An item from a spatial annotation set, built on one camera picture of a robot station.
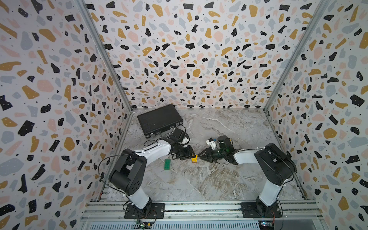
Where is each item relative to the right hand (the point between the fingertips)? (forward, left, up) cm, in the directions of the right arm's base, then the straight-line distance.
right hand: (199, 157), depth 87 cm
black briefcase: (+29, +30, +1) cm, 42 cm away
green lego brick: (-3, +20, -4) cm, 20 cm away
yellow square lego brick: (-1, +3, -3) cm, 4 cm away
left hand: (0, +2, +1) cm, 3 cm away
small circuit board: (-34, +27, -6) cm, 44 cm away
